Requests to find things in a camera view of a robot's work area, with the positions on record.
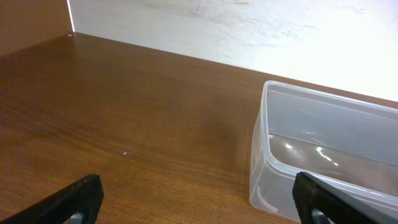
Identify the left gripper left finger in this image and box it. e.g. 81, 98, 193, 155
1, 174, 104, 224

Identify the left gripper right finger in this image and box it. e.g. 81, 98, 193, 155
292, 172, 397, 224

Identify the clear plastic container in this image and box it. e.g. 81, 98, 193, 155
249, 81, 397, 220

